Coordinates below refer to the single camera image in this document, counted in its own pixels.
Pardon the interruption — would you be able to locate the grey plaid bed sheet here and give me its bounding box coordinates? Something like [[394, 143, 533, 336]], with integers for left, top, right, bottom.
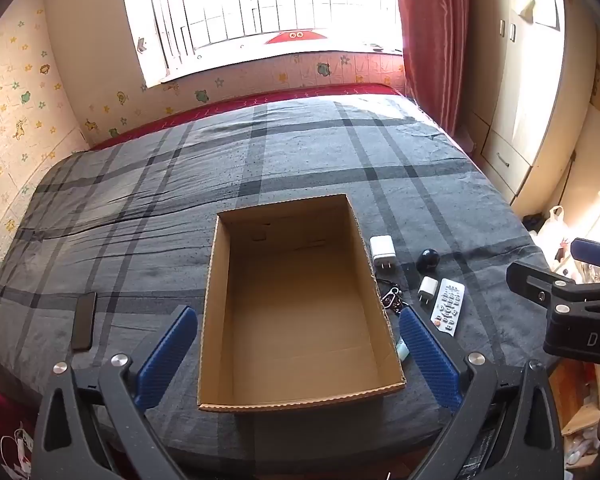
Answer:
[[0, 95, 553, 466]]

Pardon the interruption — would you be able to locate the red mattress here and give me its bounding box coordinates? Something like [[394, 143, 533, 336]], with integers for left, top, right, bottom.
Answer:
[[87, 82, 411, 153]]

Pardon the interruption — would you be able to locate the white cable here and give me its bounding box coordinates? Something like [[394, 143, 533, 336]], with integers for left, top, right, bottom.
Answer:
[[0, 425, 36, 480]]

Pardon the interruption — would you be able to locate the keychain with blue fob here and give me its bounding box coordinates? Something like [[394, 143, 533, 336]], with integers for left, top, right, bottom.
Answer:
[[377, 272, 406, 316]]

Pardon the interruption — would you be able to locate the red cloth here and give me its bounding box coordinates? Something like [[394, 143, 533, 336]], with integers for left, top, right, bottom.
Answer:
[[0, 380, 36, 480]]

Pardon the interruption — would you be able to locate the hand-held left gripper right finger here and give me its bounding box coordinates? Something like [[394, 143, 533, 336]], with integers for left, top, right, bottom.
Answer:
[[399, 305, 565, 480]]

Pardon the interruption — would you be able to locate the small white charger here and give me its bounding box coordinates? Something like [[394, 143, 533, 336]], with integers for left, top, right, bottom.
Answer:
[[418, 276, 438, 305]]

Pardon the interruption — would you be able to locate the brown cardboard box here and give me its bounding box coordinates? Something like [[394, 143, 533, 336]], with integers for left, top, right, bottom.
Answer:
[[196, 193, 407, 413]]

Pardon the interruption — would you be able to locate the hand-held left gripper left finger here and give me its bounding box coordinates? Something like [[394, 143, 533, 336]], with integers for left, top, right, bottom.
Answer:
[[32, 305, 199, 480]]

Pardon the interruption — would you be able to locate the black ball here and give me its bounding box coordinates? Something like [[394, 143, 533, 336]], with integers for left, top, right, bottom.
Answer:
[[416, 248, 440, 272]]

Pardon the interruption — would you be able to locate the red curtain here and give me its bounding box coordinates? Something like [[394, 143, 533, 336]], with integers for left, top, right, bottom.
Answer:
[[392, 0, 473, 153]]

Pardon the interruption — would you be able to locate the window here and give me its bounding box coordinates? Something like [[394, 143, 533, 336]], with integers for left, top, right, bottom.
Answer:
[[117, 0, 406, 88]]

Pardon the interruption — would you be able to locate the white plastic bag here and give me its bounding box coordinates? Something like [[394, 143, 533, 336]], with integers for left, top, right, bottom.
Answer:
[[537, 205, 566, 241]]

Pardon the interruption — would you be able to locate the large white charger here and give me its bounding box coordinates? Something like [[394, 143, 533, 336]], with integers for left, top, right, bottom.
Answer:
[[370, 235, 397, 273]]

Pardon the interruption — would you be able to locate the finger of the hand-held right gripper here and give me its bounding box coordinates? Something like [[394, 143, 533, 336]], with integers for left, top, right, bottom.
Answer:
[[570, 238, 600, 271], [506, 260, 573, 311]]

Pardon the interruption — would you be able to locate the beige wardrobe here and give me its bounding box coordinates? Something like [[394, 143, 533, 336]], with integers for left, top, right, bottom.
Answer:
[[467, 0, 600, 206]]

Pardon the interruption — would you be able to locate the red windowsill mat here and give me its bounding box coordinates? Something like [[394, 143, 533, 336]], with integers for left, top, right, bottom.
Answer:
[[262, 29, 328, 46]]

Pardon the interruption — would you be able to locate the white remote control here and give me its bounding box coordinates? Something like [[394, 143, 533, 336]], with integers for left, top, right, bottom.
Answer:
[[431, 278, 466, 336]]

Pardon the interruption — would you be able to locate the black smartphone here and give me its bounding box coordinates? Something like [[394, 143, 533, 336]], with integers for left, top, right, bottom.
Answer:
[[71, 291, 97, 351]]

